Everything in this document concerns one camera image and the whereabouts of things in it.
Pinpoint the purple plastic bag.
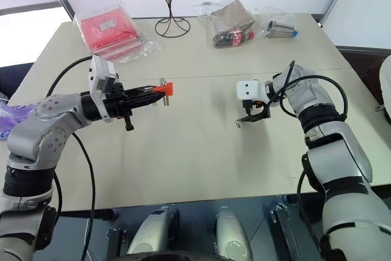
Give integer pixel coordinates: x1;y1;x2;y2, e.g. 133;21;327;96
0;91;40;142

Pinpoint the white rounded object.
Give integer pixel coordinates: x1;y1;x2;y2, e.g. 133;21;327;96
378;57;391;103

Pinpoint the small clear plastic bag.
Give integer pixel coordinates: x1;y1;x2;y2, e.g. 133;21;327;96
258;5;302;40

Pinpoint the black table bracket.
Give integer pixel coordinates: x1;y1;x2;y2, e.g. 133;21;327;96
106;226;128;256
269;201;307;261

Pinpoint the silver tube with blue cap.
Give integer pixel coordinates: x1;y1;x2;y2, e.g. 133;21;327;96
265;20;300;39

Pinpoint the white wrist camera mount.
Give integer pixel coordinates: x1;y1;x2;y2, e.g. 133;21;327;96
87;54;119;123
235;79;267;101

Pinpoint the clear bag of red packets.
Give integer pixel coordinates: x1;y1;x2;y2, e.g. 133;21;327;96
73;1;162;65

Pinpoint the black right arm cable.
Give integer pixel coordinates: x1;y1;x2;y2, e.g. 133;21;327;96
268;60;348;222

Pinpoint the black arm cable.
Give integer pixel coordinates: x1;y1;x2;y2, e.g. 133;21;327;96
45;55;96;261
268;60;348;222

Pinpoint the cola bottle with red label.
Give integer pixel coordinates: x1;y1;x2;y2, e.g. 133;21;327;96
213;28;256;49

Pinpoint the silver rounded robot leg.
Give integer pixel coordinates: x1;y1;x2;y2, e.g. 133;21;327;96
126;205;180;256
214;205;255;261

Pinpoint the silver hex key in holder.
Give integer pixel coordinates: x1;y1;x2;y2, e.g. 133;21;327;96
161;78;170;106

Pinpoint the dark wire stand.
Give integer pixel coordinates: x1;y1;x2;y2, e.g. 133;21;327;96
139;0;192;39

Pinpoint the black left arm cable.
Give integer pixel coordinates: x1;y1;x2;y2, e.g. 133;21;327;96
45;55;96;261

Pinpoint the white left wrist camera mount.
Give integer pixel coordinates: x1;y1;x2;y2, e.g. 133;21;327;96
87;54;119;123

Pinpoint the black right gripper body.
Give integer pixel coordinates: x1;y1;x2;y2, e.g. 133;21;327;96
251;98;272;120

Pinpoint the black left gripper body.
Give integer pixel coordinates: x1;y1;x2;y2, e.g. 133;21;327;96
104;73;137;133

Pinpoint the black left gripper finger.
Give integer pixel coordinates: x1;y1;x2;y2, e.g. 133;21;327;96
133;94;162;111
133;86;158;97

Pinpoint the orange hex key holder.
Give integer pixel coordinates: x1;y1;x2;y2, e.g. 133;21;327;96
152;81;175;97

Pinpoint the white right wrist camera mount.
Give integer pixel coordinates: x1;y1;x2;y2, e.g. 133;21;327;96
235;79;267;101

